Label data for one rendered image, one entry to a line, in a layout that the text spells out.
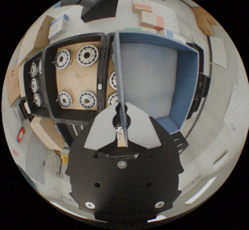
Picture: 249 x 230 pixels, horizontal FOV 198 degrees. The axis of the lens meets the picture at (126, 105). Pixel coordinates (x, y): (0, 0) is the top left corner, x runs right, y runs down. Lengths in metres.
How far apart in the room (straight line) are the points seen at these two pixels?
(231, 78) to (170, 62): 2.82
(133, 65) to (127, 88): 0.05
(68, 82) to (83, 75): 0.10
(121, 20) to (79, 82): 0.47
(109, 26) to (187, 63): 0.50
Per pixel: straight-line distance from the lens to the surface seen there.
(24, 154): 3.29
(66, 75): 0.46
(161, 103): 0.22
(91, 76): 0.41
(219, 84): 3.02
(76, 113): 0.48
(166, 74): 0.20
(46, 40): 0.74
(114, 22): 0.60
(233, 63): 3.04
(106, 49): 0.31
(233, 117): 2.99
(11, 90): 3.00
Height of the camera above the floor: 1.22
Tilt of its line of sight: 57 degrees down
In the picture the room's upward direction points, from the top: 163 degrees clockwise
